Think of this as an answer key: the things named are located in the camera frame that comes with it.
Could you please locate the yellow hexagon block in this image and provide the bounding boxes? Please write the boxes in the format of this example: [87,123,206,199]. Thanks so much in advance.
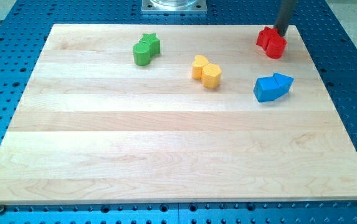
[201,63,222,89]

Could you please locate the blue triangle block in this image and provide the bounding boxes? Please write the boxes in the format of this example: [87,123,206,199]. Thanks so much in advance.
[273,73,294,95]

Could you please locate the yellow heart block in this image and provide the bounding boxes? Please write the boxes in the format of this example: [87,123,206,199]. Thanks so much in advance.
[192,55,209,80]

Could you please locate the green cylinder block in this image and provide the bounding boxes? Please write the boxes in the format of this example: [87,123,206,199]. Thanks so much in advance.
[133,42,151,66]

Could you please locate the green star block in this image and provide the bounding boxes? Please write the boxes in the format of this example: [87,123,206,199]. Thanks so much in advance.
[140,33,161,57]

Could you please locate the light wooden board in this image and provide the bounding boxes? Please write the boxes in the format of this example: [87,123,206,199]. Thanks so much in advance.
[0,24,357,205]

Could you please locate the blue cube block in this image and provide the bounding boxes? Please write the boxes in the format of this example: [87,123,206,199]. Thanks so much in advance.
[253,77,280,103]

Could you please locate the red crescent block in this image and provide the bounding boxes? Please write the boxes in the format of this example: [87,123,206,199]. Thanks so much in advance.
[256,26,278,50]

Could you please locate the red rounded block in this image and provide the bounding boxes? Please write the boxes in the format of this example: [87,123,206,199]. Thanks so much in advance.
[265,35,287,59]

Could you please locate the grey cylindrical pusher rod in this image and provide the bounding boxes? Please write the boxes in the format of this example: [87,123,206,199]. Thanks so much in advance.
[274,0,297,37]

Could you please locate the blue perforated metal table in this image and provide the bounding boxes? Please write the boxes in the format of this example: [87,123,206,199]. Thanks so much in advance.
[0,1,357,223]

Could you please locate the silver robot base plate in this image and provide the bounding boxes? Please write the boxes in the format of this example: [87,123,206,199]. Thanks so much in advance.
[141,0,207,13]

